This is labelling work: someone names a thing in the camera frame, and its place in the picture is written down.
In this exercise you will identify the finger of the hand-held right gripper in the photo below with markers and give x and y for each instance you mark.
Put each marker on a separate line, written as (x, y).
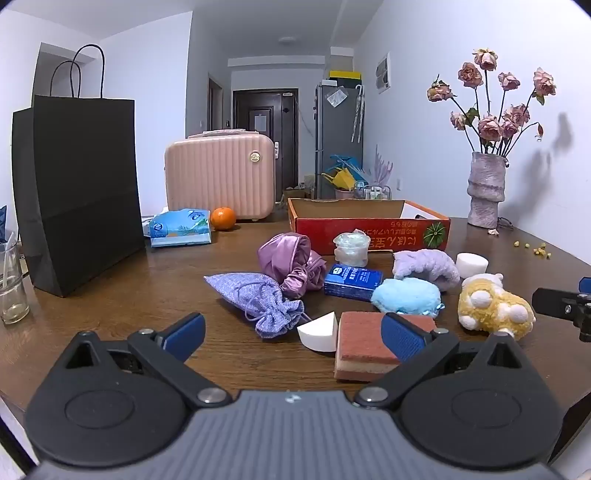
(554, 302)

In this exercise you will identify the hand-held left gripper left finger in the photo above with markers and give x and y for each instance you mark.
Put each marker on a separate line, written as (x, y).
(187, 334)

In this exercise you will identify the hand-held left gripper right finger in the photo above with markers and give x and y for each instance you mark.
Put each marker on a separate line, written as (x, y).
(399, 337)

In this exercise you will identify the blue fluffy heart plush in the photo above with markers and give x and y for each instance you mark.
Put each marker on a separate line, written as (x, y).
(401, 297)

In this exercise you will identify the red-brown scouring sponge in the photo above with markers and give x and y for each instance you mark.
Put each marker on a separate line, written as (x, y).
(360, 346)

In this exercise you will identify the yellow white plush toy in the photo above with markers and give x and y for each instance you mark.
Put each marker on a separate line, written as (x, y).
(494, 309)

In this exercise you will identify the small blue packet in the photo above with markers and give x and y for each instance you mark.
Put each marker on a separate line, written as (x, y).
(351, 281)

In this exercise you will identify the lilac fluffy cloth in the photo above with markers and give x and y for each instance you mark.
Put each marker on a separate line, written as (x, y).
(425, 267)

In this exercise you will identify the white wedge sponge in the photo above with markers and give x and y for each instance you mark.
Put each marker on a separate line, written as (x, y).
(318, 334)

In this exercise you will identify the white round sponge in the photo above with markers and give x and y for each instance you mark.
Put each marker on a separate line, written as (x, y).
(472, 265)

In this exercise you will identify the red printed cardboard box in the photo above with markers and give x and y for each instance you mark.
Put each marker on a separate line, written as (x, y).
(369, 230)

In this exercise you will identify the purple satin bonnet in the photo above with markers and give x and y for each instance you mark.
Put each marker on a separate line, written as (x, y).
(281, 256)

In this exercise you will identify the scattered yellow dried buds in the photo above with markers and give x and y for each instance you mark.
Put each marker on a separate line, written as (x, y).
(537, 252)

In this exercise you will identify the eyeglasses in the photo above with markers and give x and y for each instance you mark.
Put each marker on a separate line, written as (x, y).
(505, 224)

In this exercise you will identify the clear plastic-wrapped bundle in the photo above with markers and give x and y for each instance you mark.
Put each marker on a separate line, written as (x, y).
(351, 249)

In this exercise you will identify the blue tissue pack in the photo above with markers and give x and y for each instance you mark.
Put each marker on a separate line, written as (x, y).
(180, 228)

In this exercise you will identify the orange fruit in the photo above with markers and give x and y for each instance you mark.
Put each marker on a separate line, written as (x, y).
(223, 219)

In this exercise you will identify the mauve textured vase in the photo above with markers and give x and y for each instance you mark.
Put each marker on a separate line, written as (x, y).
(485, 194)

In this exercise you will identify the pink bucket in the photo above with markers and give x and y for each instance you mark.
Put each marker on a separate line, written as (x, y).
(344, 194)

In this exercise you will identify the pink ribbed suitcase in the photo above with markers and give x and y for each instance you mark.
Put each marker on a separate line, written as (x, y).
(217, 175)

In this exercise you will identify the yellow watering can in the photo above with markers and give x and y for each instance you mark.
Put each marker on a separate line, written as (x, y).
(341, 179)

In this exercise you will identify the purple feather decoration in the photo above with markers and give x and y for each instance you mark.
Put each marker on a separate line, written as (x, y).
(382, 168)

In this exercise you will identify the clear glass jar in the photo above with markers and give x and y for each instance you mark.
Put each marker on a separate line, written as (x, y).
(14, 295)

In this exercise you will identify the brown cardboard carton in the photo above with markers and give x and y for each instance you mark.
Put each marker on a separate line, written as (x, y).
(295, 191)

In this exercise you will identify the black paper bag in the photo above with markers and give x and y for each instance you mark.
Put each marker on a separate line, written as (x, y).
(78, 184)

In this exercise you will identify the bunch of dried pink roses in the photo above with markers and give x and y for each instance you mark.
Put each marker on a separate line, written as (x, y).
(489, 127)

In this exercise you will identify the grey refrigerator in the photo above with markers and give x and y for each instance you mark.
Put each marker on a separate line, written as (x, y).
(337, 138)

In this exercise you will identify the dark brown entrance door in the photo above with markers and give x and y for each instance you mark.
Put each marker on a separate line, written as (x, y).
(263, 138)

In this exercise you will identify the white folded umbrella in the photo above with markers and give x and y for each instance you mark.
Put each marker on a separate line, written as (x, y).
(358, 115)

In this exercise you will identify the grey side door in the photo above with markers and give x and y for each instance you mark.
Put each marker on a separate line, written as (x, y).
(215, 104)

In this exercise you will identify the clear plastic bag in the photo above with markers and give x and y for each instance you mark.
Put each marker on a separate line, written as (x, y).
(336, 97)

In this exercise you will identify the yellow black box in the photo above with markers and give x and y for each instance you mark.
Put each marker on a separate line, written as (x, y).
(344, 76)

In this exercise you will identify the white wall panel box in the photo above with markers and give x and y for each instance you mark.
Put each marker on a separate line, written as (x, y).
(383, 74)

